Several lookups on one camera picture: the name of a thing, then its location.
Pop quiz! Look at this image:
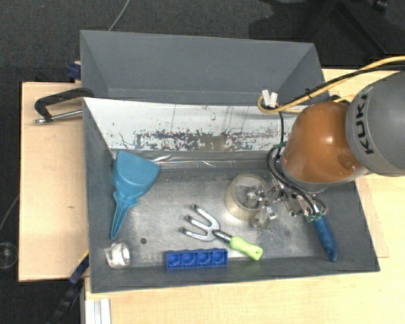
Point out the grey metal bin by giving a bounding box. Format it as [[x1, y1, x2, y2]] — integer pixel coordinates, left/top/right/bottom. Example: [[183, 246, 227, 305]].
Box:
[[78, 29, 381, 294]]

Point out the blue plastic funnel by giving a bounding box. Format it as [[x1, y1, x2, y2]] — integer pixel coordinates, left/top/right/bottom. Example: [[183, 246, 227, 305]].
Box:
[[110, 149, 161, 240]]

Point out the clear tape roll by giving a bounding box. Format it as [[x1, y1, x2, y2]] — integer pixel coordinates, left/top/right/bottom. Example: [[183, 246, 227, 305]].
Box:
[[223, 172, 271, 221]]

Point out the small clear plastic cup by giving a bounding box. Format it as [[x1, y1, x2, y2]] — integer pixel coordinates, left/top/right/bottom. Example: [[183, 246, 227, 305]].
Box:
[[103, 241, 132, 270]]

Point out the pale wood board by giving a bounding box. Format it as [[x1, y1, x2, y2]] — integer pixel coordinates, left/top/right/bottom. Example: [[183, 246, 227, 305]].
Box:
[[18, 80, 90, 282]]

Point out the blue toy brick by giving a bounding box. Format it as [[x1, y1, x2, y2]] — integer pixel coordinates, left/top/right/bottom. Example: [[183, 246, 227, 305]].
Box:
[[164, 248, 230, 271]]

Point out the green-handled garden fork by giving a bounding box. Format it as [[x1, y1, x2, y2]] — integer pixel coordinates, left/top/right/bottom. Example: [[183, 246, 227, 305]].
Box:
[[180, 204, 264, 262]]

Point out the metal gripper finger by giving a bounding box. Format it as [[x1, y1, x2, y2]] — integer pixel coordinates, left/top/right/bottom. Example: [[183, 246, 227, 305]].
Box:
[[250, 205, 279, 230], [244, 186, 274, 209]]

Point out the blue pen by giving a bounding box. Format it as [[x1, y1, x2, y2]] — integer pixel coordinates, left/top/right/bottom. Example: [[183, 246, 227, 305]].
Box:
[[310, 214, 339, 263]]

